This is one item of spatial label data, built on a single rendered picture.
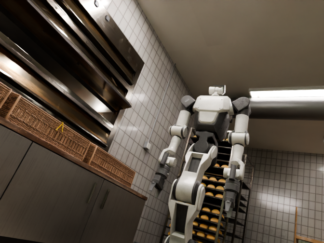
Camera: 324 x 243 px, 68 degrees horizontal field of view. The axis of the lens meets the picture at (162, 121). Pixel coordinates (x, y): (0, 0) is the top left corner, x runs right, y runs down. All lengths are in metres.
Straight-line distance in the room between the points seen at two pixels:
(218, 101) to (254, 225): 3.79
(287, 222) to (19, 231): 4.56
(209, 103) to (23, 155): 1.23
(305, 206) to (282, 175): 0.67
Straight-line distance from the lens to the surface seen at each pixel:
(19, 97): 1.44
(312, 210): 5.34
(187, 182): 1.53
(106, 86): 2.37
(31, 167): 1.44
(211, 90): 1.98
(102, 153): 1.80
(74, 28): 2.36
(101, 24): 2.60
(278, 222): 5.29
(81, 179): 1.65
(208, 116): 1.78
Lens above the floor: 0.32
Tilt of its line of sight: 24 degrees up
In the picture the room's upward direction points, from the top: 18 degrees clockwise
